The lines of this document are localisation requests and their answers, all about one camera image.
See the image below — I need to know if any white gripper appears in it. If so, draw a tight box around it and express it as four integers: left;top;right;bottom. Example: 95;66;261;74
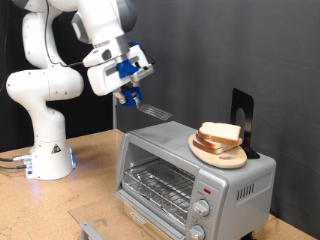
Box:
87;44;155;105

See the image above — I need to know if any metal spatula with blue block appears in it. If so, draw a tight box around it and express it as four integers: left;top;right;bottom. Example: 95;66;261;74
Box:
119;85;174;122

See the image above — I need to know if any thick white bread slice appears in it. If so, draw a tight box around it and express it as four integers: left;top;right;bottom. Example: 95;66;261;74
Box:
197;121;243;146

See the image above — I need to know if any glass oven door with handle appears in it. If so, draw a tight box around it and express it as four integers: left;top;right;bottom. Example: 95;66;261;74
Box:
68;191;178;240

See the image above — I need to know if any silver oven knob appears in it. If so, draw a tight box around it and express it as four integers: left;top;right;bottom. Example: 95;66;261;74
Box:
187;223;207;240
192;198;212;218

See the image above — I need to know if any silver toaster oven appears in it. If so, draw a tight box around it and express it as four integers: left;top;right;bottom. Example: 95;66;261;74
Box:
114;120;277;240

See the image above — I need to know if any vertical metal pole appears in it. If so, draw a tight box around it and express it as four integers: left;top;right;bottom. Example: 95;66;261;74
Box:
111;94;118;130

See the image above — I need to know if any round wooden cutting board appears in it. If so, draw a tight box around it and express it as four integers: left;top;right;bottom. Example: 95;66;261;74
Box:
188;132;248;170

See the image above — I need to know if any black metal bookend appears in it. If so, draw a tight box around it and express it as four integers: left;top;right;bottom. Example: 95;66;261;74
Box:
229;87;261;160

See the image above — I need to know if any blue printed camera mount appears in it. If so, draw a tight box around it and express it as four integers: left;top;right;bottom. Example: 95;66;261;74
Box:
115;59;140;80

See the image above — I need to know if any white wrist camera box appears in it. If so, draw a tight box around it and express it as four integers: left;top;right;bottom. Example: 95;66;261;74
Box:
82;47;113;68

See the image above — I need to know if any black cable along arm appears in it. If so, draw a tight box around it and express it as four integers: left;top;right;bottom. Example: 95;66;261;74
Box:
44;0;156;68

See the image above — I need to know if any wire oven rack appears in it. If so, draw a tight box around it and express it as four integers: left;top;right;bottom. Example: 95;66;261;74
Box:
122;159;196;224

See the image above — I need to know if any base cable with silver plug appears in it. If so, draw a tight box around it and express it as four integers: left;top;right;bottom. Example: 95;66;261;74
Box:
0;154;33;164

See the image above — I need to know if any thin black base cable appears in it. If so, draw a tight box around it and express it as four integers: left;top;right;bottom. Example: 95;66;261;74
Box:
0;164;28;171

